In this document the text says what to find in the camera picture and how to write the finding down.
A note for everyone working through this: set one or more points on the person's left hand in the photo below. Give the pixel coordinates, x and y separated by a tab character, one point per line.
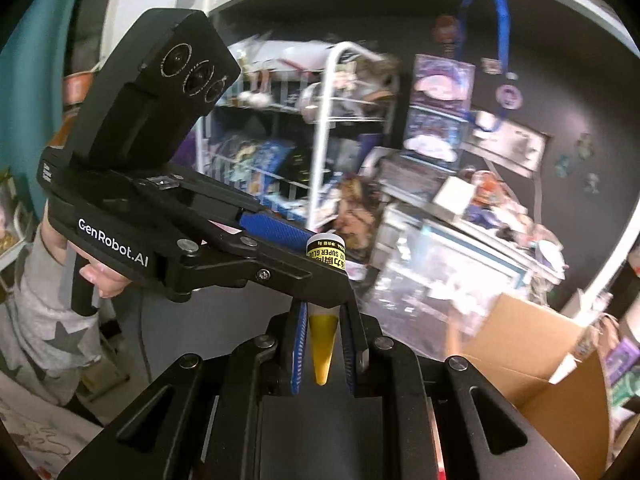
107	282

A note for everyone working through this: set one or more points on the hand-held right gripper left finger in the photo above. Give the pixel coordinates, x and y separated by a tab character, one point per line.
298	350

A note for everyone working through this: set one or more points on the grey printed box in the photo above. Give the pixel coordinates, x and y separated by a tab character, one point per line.
405	175

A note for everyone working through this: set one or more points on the white metal frame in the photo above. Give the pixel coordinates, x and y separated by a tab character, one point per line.
600	15

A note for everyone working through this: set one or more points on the blue cloud print box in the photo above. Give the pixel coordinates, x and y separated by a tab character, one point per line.
432	130

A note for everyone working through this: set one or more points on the small white box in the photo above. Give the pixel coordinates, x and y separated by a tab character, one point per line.
454	194

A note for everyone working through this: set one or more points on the pile of small toys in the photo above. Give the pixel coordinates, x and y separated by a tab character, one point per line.
520	220

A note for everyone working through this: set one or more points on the yellow label glue bottle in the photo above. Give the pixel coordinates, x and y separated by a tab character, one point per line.
326	252

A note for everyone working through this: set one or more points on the brown print book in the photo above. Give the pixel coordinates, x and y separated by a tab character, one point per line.
357	215

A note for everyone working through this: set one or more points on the blue rimmed clear storage box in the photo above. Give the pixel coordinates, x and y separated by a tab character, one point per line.
465	245

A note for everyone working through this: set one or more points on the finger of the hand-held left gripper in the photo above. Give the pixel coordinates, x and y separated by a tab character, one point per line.
250	265
277	230

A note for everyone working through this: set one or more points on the framed card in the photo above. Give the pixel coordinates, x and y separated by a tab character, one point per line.
507	147

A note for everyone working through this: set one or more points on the gold framed picture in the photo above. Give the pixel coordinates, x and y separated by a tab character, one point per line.
10	220

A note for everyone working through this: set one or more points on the teal curtain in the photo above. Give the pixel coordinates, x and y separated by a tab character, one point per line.
35	85

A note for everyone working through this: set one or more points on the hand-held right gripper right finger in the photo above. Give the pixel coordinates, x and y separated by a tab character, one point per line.
356	355

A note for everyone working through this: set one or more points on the pink character print box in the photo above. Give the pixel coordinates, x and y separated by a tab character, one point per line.
442	80

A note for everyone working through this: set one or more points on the small wall sticker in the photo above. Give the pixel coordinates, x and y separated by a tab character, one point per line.
582	142
591	182
562	165

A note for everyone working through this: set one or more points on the brown cardboard box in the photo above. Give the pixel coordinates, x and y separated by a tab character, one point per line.
505	340

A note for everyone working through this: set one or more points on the small doll figure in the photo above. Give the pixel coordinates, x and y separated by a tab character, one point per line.
446	35

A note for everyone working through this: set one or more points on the round purple badge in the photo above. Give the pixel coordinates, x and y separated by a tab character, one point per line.
509	96

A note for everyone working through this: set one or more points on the blue printed package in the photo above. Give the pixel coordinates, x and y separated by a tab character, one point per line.
255	160

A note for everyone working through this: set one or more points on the purple box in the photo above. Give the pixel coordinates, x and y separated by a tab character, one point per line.
625	355

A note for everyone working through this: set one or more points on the white metal rack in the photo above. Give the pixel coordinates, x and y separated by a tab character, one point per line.
321	135

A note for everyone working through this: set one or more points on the clear crumpled plastic bag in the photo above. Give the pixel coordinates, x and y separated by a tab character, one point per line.
425	305

